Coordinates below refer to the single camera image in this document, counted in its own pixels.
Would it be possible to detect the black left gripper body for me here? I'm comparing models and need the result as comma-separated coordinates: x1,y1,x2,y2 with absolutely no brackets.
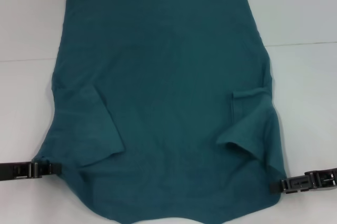
0,161,43,182

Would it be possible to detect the blue shirt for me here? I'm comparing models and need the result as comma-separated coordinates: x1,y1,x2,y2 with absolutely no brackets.
35,0,287,224

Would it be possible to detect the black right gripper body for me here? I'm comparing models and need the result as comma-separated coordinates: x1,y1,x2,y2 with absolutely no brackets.
304,167,337,190

